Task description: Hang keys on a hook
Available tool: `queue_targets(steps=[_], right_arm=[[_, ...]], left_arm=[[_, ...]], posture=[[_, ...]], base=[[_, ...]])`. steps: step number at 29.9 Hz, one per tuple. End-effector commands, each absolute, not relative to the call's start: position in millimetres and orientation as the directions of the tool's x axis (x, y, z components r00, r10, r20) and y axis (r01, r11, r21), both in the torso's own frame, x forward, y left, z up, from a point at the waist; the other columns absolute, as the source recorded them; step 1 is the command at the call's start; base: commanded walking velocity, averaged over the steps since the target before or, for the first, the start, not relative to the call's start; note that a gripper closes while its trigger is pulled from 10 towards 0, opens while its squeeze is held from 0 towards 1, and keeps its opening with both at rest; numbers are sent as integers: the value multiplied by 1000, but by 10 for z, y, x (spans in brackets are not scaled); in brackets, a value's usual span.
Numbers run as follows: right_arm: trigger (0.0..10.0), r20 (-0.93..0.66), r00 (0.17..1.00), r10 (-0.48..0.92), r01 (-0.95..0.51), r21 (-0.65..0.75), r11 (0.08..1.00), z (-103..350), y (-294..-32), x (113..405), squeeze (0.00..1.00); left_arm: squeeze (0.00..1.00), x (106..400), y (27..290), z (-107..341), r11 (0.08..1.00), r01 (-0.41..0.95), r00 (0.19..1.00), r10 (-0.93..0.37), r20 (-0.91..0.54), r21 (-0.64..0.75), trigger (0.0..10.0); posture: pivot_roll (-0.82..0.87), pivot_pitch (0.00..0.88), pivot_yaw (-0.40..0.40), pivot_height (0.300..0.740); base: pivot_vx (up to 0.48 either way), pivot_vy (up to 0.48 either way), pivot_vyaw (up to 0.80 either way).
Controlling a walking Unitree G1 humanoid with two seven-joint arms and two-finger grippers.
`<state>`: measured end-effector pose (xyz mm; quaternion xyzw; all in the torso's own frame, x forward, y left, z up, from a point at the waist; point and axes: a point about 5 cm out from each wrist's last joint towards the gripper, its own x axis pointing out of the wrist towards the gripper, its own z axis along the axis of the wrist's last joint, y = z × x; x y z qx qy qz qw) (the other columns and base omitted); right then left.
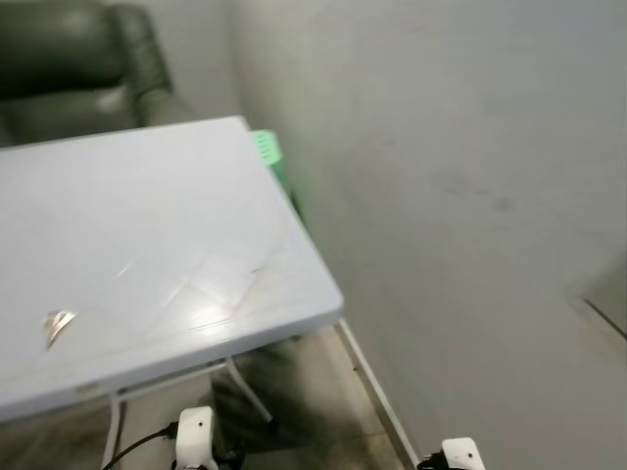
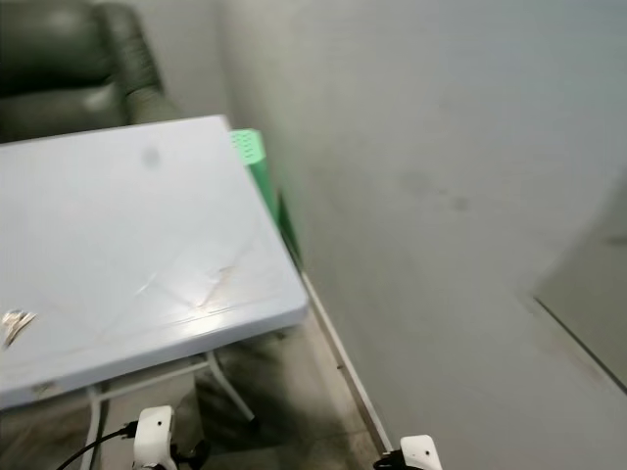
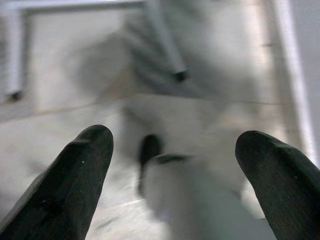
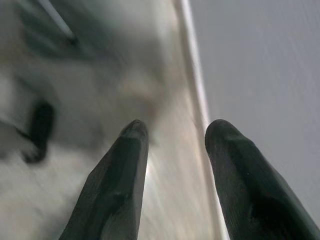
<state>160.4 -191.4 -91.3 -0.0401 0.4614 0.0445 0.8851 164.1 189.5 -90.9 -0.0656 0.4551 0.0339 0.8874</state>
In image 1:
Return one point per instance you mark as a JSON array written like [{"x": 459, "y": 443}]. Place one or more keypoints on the pale blue folding table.
[{"x": 147, "y": 245}]

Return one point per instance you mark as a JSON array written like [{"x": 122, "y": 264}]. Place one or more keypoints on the dark green leather armchair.
[{"x": 59, "y": 59}]

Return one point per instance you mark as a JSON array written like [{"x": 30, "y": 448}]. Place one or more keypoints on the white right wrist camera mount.
[{"x": 462, "y": 455}]

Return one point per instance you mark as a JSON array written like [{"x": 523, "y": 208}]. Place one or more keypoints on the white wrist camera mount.
[
  {"x": 462, "y": 455},
  {"x": 195, "y": 436}
]

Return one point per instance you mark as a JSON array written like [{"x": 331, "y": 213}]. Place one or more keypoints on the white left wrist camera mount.
[{"x": 195, "y": 436}]

